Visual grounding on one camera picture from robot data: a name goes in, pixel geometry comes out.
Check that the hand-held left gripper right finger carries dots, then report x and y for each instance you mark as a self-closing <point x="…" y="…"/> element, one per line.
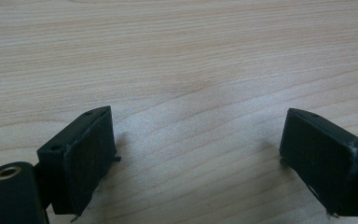
<point x="323" y="158"/>

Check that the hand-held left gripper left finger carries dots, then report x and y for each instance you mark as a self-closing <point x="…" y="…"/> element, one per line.
<point x="80" y="155"/>

